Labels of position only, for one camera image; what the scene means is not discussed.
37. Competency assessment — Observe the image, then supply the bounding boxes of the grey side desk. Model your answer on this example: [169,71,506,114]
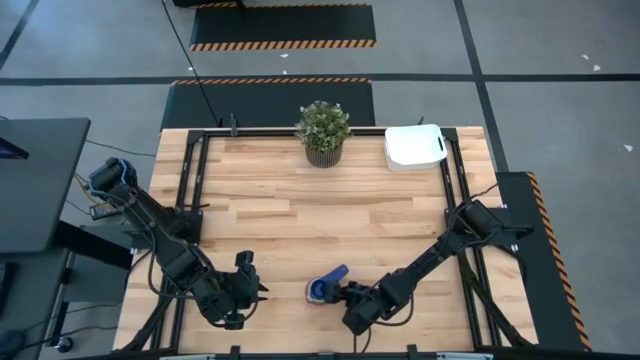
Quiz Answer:
[0,247,134,360]

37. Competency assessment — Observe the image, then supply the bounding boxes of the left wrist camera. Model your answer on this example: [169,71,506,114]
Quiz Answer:
[234,250,257,275]

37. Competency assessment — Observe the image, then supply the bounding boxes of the black desk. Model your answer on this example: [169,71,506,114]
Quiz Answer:
[0,117,92,255]

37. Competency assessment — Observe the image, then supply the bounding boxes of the black power adapter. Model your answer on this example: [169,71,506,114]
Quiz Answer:
[89,203,124,221]

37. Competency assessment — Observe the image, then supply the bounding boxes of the potted green plant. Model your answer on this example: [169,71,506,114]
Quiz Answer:
[294,99,353,169]

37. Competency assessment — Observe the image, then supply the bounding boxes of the black mat two striped edges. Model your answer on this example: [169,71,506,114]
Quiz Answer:
[188,2,378,52]

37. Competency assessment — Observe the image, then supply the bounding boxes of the small indigo measuring cup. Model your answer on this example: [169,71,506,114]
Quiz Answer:
[309,264,350,301]

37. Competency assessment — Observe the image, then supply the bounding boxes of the black aluminium table frame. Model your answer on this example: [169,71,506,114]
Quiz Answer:
[119,127,539,360]

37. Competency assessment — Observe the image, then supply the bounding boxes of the black mat one striped edge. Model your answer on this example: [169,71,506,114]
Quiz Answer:
[160,77,376,130]

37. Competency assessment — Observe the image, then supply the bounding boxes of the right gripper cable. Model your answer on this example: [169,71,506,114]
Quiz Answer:
[352,332,374,354]

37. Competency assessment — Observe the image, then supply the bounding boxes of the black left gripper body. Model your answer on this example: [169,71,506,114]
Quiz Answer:
[198,271,262,332]

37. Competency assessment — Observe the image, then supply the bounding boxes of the white plastic basket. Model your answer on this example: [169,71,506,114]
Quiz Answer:
[383,123,449,173]

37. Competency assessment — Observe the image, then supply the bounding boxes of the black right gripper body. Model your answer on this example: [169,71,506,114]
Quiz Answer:
[341,281,400,337]

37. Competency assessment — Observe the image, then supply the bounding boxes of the long narrow striped black mat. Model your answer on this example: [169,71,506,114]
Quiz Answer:
[494,172,594,352]

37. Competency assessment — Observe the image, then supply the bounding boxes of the long black floor cable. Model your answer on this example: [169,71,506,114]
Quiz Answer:
[159,0,221,127]

